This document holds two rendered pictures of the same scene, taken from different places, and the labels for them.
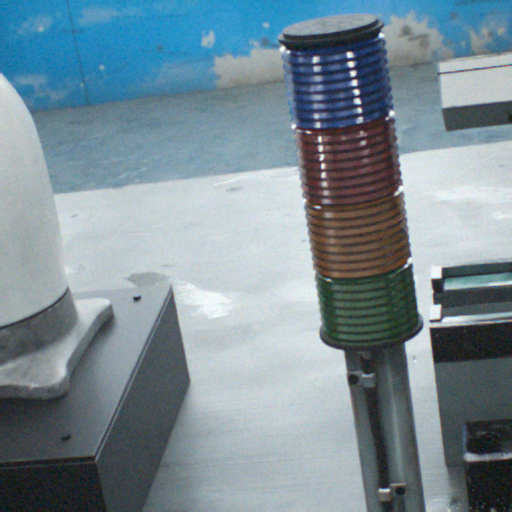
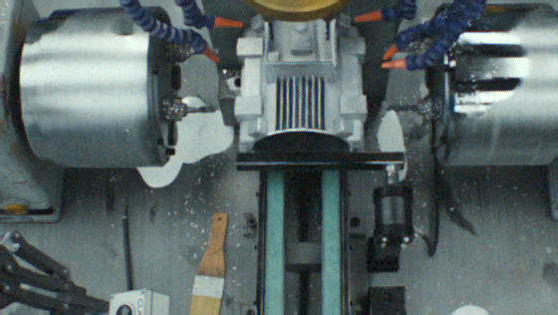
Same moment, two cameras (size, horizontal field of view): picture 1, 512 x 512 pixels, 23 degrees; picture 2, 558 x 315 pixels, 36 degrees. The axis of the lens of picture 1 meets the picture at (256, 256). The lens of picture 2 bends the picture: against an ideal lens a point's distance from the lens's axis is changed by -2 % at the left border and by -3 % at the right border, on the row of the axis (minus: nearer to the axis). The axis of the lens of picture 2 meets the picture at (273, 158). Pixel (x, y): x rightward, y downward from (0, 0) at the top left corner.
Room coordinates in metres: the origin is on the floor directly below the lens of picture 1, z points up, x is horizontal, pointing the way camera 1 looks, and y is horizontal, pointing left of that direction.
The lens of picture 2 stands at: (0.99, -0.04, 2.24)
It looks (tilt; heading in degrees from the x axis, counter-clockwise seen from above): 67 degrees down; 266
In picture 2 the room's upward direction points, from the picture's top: 7 degrees counter-clockwise
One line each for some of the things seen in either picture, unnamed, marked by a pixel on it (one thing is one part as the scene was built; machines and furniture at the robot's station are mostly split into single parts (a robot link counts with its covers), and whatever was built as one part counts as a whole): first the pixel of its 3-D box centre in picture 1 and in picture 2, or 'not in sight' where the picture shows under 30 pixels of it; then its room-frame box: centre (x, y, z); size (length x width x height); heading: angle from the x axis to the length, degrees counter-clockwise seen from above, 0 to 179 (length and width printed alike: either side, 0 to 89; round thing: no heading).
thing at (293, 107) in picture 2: not in sight; (301, 92); (0.89, -0.65, 1.02); 0.20 x 0.19 x 0.19; 78
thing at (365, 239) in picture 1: (357, 225); not in sight; (0.70, -0.06, 1.10); 0.06 x 0.06 x 0.04
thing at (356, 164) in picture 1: (347, 153); not in sight; (0.70, -0.06, 1.14); 0.06 x 0.06 x 0.04
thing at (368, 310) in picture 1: (366, 295); not in sight; (0.70, -0.06, 1.05); 0.06 x 0.06 x 0.04
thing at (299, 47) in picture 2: not in sight; (300, 40); (0.88, -0.69, 1.11); 0.12 x 0.11 x 0.07; 78
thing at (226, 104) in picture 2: not in sight; (240, 97); (0.98, -0.74, 0.86); 0.07 x 0.06 x 0.12; 168
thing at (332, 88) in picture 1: (337, 77); not in sight; (0.70, -0.06, 1.19); 0.06 x 0.06 x 0.04
